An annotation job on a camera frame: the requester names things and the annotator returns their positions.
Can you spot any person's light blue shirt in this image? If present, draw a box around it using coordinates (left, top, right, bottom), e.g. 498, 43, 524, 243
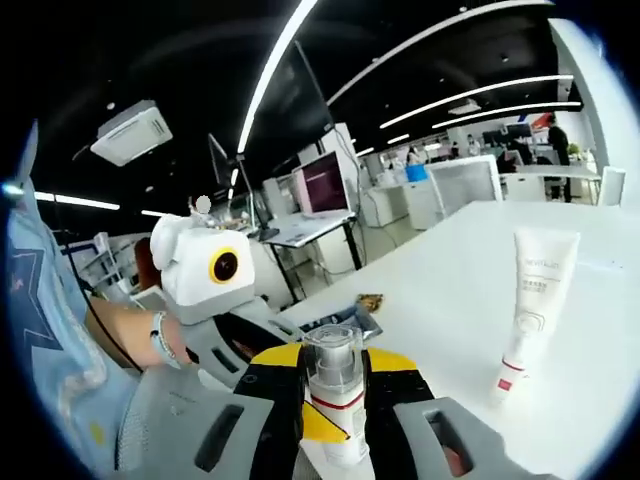
6, 118, 142, 474

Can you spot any white standing desk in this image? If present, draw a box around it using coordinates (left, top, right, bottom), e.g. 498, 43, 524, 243
261, 211, 365, 302

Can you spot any white frosted partition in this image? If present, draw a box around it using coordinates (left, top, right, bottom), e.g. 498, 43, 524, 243
423, 154, 505, 232

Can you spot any person's left hand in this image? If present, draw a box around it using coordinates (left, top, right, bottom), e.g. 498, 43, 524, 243
166, 318, 195, 367

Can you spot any long ceiling light strip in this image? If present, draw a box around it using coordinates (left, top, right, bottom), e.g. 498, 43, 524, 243
236, 0, 322, 155

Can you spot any pale bead bracelet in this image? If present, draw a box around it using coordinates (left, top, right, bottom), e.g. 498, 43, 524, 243
148, 310, 183, 371

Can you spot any white chair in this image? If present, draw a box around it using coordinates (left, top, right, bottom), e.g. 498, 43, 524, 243
596, 166, 627, 208

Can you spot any white skincare tube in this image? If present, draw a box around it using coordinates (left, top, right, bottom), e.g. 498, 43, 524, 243
488, 225, 582, 410

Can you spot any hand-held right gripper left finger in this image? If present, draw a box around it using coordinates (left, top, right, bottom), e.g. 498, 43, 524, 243
192, 344, 309, 480

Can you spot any small white pump bottle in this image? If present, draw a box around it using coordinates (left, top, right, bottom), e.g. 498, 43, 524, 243
298, 323, 372, 470

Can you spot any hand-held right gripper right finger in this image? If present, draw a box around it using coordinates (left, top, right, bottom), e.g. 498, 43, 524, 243
363, 348, 524, 480

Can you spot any grey mesh office chair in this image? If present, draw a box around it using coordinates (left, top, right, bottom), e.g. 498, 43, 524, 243
116, 358, 301, 480

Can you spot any gold foil skincare sachet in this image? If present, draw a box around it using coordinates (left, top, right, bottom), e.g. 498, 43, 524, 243
353, 293, 386, 314

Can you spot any dark green skincare sachet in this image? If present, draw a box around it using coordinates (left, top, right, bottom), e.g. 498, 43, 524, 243
298, 304, 385, 347

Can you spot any ceiling air conditioner unit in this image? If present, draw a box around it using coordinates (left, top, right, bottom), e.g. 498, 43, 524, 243
88, 99, 175, 167

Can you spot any white laptop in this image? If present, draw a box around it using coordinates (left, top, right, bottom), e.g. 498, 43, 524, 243
291, 150, 357, 222

